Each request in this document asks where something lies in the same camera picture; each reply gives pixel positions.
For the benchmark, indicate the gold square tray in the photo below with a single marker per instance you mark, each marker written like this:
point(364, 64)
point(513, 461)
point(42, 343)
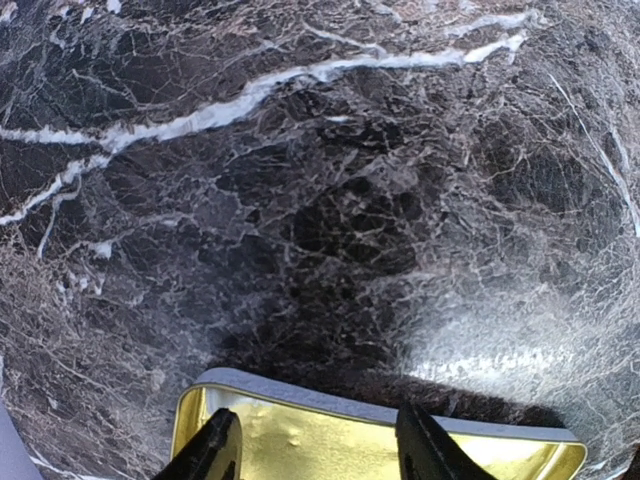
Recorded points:
point(291, 432)

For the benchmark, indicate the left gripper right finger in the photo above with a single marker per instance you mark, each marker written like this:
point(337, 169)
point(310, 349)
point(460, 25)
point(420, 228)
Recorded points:
point(426, 451)

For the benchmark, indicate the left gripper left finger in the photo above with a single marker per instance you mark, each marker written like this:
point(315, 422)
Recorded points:
point(213, 453)

